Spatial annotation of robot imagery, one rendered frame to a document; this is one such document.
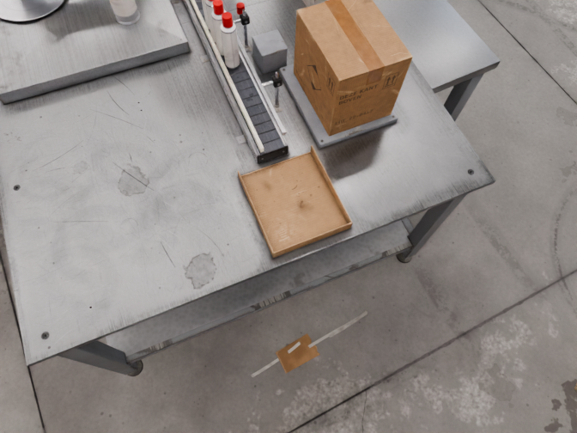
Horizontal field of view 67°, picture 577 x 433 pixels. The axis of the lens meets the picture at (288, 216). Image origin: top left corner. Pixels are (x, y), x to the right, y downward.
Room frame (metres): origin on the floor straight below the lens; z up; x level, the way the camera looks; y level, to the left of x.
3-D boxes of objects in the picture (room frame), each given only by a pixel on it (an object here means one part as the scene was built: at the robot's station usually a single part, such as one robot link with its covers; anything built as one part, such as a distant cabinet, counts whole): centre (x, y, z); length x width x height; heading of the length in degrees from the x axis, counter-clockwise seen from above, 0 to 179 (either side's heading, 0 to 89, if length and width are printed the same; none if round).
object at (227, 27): (1.13, 0.23, 0.98); 0.05 x 0.05 x 0.20
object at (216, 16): (1.18, 0.27, 0.98); 0.05 x 0.05 x 0.20
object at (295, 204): (0.62, -0.01, 0.85); 0.30 x 0.26 x 0.04; 26
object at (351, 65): (1.05, -0.16, 0.99); 0.30 x 0.24 x 0.27; 27
